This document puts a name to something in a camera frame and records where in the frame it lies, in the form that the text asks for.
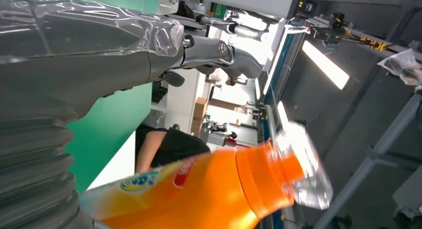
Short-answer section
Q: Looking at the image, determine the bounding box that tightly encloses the orange plastic bottle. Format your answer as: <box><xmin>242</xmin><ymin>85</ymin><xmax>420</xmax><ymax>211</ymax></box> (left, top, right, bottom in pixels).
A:
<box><xmin>79</xmin><ymin>121</ymin><xmax>333</xmax><ymax>229</ymax></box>

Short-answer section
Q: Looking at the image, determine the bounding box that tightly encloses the green table mat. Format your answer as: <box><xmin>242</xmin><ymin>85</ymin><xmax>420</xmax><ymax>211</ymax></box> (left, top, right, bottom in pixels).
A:
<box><xmin>0</xmin><ymin>0</ymin><xmax>160</xmax><ymax>193</ymax></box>

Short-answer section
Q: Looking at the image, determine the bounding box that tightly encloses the white desk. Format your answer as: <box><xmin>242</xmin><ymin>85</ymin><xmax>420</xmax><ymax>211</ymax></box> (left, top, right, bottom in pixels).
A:
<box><xmin>86</xmin><ymin>131</ymin><xmax>137</xmax><ymax>191</ymax></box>

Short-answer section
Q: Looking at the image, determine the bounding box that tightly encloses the brown cardboard box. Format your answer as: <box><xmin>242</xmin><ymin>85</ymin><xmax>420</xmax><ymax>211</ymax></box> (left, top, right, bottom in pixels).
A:
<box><xmin>192</xmin><ymin>97</ymin><xmax>209</xmax><ymax>120</ymax></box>

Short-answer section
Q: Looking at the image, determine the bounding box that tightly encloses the person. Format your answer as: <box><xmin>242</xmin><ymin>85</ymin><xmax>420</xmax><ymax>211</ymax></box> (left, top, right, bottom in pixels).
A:
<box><xmin>134</xmin><ymin>123</ymin><xmax>211</xmax><ymax>175</ymax></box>

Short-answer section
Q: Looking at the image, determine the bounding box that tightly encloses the small ceiling light panel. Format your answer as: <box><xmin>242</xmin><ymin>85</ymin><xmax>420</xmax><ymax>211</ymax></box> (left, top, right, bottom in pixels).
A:
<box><xmin>277</xmin><ymin>101</ymin><xmax>291</xmax><ymax>130</ymax></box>

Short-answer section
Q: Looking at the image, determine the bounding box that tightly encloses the large ceiling light panel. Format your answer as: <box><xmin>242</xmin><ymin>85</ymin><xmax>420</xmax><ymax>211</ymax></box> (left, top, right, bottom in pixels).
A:
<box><xmin>302</xmin><ymin>40</ymin><xmax>350</xmax><ymax>90</ymax></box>

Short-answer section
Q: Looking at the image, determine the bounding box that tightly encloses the grey metal beam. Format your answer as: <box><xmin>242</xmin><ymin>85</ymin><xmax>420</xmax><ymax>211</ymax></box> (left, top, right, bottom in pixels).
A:
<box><xmin>313</xmin><ymin>94</ymin><xmax>422</xmax><ymax>229</ymax></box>

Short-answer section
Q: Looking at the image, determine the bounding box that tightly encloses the clear plastic bag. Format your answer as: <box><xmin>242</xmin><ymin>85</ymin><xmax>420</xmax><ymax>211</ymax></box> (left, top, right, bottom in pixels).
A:
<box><xmin>377</xmin><ymin>48</ymin><xmax>422</xmax><ymax>87</ymax></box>

